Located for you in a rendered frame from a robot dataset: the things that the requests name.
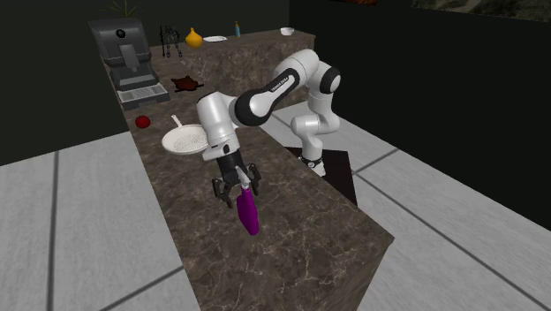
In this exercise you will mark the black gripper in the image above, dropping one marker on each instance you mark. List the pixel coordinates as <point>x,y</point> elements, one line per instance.
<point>228,165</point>

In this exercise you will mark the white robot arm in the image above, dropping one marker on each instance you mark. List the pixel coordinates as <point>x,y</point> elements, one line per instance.
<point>218,118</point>

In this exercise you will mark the purple spray bottle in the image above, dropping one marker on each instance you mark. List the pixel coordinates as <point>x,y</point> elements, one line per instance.
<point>248,213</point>

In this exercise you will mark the brown marble counter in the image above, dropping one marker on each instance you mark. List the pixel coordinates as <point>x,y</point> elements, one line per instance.
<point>301,241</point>

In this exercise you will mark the dark robot stand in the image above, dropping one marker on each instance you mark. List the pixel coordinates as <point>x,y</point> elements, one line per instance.
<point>340,172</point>

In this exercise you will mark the dark red crab figure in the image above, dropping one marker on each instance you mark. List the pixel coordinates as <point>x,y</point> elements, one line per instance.
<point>186,83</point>

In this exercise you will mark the red apple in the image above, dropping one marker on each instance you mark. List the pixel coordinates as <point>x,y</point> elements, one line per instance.
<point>142,122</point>

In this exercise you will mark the white plate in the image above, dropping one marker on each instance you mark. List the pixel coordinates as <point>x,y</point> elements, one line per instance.
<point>215,38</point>

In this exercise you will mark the yellow vase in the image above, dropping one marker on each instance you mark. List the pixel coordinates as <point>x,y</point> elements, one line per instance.
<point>193,39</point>

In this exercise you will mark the blue bottle with yellow cap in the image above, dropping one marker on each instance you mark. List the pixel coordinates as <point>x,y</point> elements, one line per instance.
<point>237,29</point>

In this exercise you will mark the white bowl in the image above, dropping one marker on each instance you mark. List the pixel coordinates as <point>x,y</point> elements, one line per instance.
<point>287,31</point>

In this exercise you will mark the grey coffee machine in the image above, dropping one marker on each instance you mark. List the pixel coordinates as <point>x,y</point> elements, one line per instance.
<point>126,60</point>

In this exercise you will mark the green plant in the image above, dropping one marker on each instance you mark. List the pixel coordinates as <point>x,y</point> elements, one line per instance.
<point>122,8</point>

